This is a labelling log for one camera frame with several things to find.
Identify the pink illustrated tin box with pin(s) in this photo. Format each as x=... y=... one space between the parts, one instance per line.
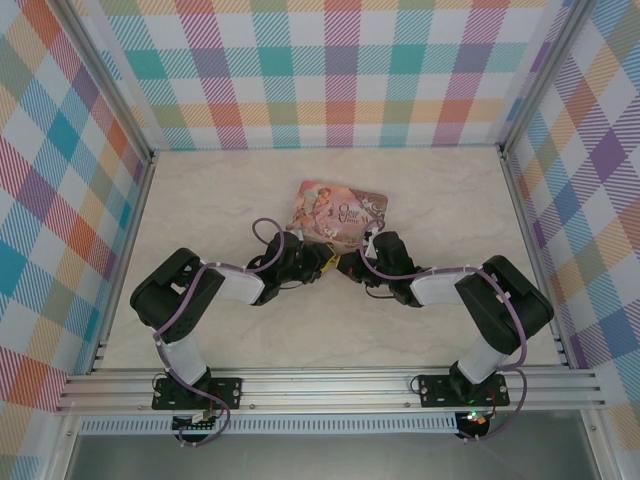
x=340 y=210

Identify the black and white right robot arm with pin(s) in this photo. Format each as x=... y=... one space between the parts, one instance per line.
x=510 y=310

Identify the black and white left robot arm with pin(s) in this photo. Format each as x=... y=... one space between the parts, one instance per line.
x=165 y=295

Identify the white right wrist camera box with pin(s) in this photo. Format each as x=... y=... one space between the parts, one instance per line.
x=370 y=250

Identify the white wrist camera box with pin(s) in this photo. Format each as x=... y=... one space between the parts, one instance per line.
x=295 y=235
x=370 y=250

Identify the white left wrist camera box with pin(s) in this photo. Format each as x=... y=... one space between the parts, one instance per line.
x=295 y=235

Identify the long aluminium base rail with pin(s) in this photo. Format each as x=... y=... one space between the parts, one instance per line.
x=325 y=390

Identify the aluminium side rail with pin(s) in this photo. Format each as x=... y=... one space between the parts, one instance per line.
x=518 y=200
x=142 y=195

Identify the aluminium corner post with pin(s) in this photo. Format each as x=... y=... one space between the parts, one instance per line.
x=545 y=75
x=105 y=85

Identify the aluminium frame leg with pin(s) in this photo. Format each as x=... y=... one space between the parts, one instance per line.
x=62 y=450
x=600 y=445

